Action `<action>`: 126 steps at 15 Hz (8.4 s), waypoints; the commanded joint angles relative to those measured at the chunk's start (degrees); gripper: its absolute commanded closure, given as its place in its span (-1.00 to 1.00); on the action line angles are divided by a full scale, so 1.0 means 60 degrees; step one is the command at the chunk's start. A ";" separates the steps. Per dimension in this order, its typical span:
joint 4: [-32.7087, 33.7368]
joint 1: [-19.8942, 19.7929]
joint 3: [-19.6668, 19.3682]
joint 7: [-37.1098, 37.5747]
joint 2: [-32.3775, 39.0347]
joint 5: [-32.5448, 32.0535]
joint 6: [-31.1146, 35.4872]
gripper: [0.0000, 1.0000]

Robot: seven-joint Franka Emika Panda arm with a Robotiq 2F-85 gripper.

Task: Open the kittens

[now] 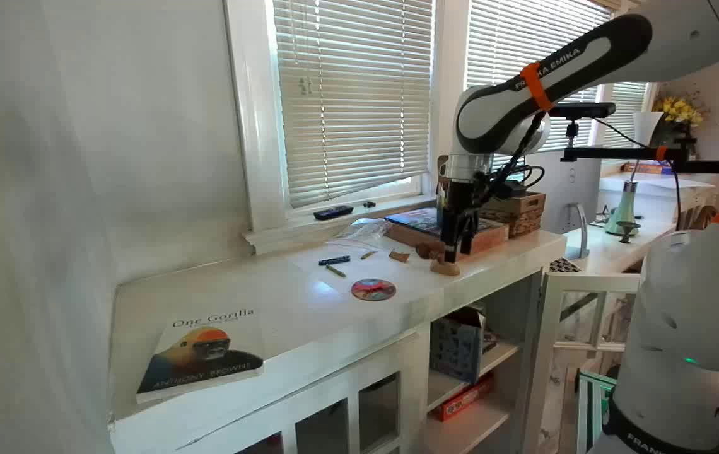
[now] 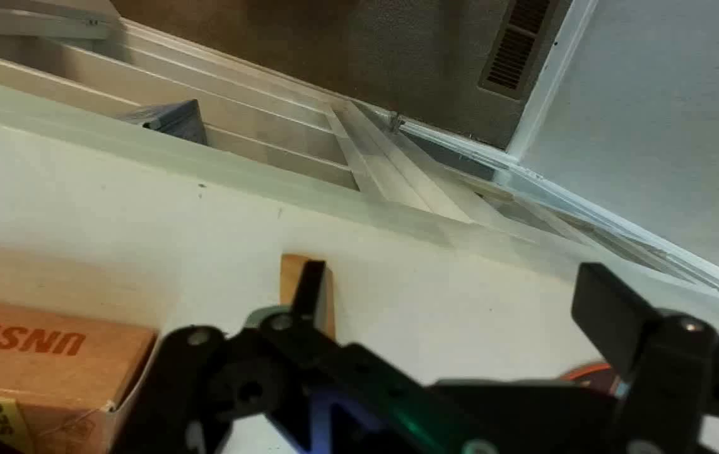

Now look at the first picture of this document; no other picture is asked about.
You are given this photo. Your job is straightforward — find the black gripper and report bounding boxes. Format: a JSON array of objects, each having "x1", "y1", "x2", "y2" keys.
[{"x1": 438, "y1": 178, "x2": 491, "y2": 262}]

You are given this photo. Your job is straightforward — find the brown wooden box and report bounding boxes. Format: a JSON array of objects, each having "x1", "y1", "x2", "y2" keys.
[{"x1": 385, "y1": 208, "x2": 513, "y2": 262}]

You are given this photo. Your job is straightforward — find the brown wooden crate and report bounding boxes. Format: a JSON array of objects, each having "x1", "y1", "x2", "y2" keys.
[{"x1": 479, "y1": 188, "x2": 547, "y2": 240}]

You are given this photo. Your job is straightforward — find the clear plastic bag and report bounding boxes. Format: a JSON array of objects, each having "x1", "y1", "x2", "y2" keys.
[{"x1": 343, "y1": 214, "x2": 395, "y2": 251}]

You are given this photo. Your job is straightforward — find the red compact disc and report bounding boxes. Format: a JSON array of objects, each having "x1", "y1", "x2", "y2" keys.
[{"x1": 349, "y1": 276, "x2": 399, "y2": 306}]

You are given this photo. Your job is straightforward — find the blue patterned box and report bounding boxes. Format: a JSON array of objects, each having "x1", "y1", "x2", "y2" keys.
[{"x1": 429, "y1": 306, "x2": 491, "y2": 387}]

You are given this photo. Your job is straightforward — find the white computer monitor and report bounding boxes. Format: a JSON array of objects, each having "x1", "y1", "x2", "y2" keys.
[{"x1": 540, "y1": 150, "x2": 605, "y2": 262}]

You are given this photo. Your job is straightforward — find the white wooden chair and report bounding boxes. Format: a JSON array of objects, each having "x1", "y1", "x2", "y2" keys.
[{"x1": 533, "y1": 267, "x2": 656, "y2": 454}]

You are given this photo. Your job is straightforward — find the blue crayon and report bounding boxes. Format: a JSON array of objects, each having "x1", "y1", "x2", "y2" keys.
[{"x1": 315, "y1": 252, "x2": 353, "y2": 271}]

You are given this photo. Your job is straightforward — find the black remote control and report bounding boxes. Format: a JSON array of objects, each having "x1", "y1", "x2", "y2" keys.
[{"x1": 313, "y1": 202, "x2": 357, "y2": 223}]

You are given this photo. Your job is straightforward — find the red book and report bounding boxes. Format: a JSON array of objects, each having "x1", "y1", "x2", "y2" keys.
[{"x1": 433, "y1": 374, "x2": 501, "y2": 424}]

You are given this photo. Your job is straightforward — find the mint green appliance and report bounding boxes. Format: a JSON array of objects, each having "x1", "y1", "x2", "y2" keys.
[{"x1": 605, "y1": 179, "x2": 643, "y2": 247}]

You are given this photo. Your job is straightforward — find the wide white window blind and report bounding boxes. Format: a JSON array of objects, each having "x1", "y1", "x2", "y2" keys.
[{"x1": 271, "y1": 0, "x2": 434, "y2": 209}]

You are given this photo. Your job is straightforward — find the white shelf cabinet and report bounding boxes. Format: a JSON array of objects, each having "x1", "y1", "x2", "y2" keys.
[{"x1": 107, "y1": 228, "x2": 570, "y2": 454}]

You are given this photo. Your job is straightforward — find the narrow white window blind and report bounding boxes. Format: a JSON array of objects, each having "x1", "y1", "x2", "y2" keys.
[{"x1": 464, "y1": 0, "x2": 618, "y2": 188}]

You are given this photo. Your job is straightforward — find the teal framed board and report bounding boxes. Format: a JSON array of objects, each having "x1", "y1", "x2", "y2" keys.
[{"x1": 575, "y1": 368, "x2": 622, "y2": 454}]

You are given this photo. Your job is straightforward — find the yellow flowers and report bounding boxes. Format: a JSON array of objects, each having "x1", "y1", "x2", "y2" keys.
[{"x1": 653, "y1": 93, "x2": 706, "y2": 131}]

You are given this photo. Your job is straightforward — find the bird cover book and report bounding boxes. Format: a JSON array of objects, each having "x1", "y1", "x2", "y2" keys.
[{"x1": 135, "y1": 306, "x2": 267, "y2": 406}]

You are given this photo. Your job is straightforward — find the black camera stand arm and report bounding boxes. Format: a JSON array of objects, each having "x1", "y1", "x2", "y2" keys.
[{"x1": 559, "y1": 117, "x2": 719, "y2": 178}]

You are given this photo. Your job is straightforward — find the black stereo camera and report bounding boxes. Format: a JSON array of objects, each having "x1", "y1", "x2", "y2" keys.
[{"x1": 547, "y1": 102, "x2": 618, "y2": 121}]

